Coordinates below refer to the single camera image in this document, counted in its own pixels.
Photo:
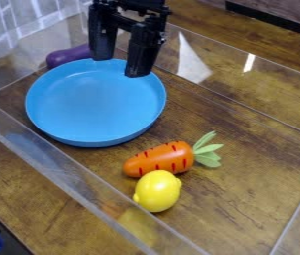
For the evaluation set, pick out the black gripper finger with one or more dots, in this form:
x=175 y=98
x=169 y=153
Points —
x=143 y=46
x=102 y=32

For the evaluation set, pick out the purple toy eggplant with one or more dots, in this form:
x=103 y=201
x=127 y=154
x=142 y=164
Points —
x=60 y=57

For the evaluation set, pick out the blue round plate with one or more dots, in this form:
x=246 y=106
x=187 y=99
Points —
x=84 y=104

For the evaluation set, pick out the yellow toy lemon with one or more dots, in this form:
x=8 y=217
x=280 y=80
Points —
x=157 y=191

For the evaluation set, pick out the clear acrylic enclosure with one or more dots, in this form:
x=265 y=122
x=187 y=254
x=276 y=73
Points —
x=64 y=196

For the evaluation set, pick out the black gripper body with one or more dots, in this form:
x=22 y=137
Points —
x=153 y=9

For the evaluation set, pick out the orange toy carrot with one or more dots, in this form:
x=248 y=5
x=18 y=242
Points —
x=174 y=156

